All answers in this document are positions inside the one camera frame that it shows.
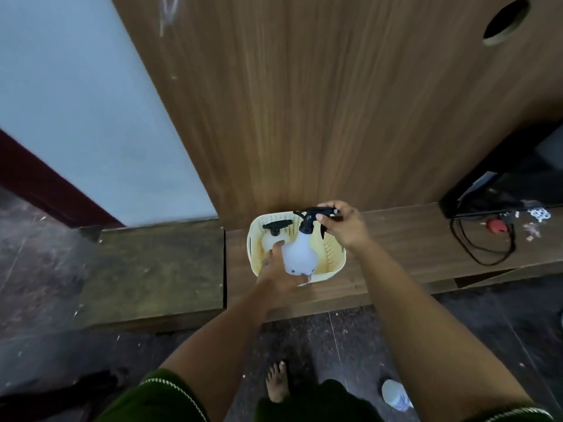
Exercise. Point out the person's right hand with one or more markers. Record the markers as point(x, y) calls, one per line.
point(349, 230)

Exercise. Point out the person's left hand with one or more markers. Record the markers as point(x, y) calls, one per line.
point(277, 276)

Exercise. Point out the person's right fingers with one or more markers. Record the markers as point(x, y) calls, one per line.
point(330, 211)

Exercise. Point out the person's left fingers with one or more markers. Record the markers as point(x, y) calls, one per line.
point(279, 250)

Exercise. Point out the white spray bottle black trigger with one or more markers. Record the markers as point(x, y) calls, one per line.
point(269, 240)
point(300, 257)

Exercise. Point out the person's right forearm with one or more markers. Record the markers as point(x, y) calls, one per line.
point(431, 338)

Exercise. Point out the person's left forearm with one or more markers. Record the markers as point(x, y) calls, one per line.
point(220, 342)

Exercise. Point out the cream plastic basket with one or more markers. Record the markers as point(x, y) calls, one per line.
point(330, 257)

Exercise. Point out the brown wooden bench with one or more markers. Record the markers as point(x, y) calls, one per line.
point(404, 254)

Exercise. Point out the brown wooden panel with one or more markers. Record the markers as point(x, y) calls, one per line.
point(330, 105)

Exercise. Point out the dark worn wooden block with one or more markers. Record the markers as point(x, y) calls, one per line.
point(154, 272)

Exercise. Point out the person's bare foot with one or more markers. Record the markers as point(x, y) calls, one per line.
point(277, 384)

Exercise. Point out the dark shorts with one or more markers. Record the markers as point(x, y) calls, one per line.
point(316, 404)

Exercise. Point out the small red object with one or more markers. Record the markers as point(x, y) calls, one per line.
point(497, 226)

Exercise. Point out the black appliance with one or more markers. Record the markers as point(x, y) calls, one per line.
point(519, 180)

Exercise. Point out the green shirt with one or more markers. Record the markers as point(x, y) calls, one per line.
point(154, 399)

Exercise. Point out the pale debris scrap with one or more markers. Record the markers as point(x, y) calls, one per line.
point(531, 231)

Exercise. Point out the white lace scrap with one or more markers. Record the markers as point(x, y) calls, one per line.
point(539, 214)

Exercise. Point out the dark red skirting board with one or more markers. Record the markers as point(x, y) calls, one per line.
point(48, 188)

